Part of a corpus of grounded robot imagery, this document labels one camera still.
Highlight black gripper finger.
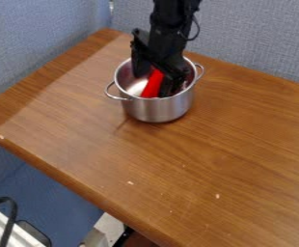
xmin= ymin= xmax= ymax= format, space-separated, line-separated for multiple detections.
xmin=159 ymin=57 xmax=191 ymax=97
xmin=131 ymin=45 xmax=151 ymax=78

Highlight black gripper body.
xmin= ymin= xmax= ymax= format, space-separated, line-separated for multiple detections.
xmin=131 ymin=0 xmax=203 ymax=64

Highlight red rectangular block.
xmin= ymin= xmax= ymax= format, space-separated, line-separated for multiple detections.
xmin=141 ymin=69 xmax=165 ymax=98

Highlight small metal pot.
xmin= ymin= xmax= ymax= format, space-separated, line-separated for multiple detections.
xmin=104 ymin=58 xmax=206 ymax=123

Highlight white ribbed appliance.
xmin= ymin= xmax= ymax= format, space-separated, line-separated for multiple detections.
xmin=0 ymin=204 xmax=44 ymax=247

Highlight black table leg frame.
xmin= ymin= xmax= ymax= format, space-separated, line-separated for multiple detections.
xmin=112 ymin=227 xmax=134 ymax=247

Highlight black cable loop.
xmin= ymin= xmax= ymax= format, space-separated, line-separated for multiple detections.
xmin=0 ymin=196 xmax=19 ymax=247

